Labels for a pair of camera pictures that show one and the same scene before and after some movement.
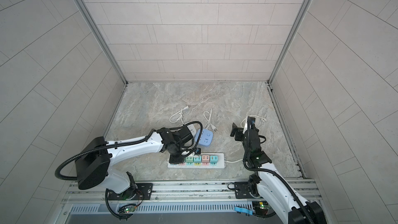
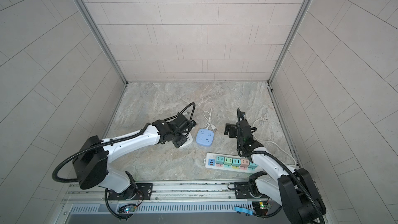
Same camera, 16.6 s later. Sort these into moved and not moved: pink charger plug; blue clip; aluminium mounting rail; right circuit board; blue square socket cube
Moved: pink charger plug
Not moved: right circuit board; blue square socket cube; blue clip; aluminium mounting rail
